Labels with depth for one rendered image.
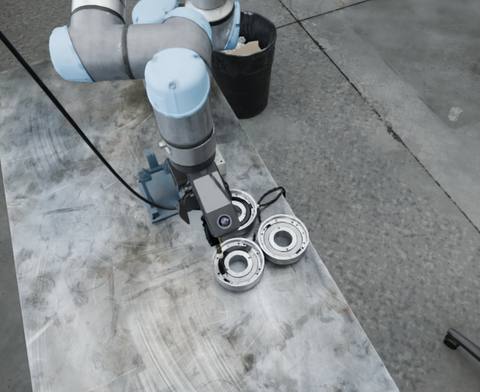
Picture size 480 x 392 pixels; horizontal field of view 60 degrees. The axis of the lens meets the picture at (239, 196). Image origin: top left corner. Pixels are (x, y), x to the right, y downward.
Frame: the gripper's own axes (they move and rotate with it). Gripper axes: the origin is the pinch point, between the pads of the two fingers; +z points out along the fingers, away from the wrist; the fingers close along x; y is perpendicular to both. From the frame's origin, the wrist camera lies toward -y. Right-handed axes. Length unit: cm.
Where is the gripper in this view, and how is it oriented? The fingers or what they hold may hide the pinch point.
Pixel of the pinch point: (209, 225)
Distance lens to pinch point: 78.0
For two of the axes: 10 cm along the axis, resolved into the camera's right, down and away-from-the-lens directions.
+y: -4.0, -7.6, 5.1
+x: -9.1, 3.6, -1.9
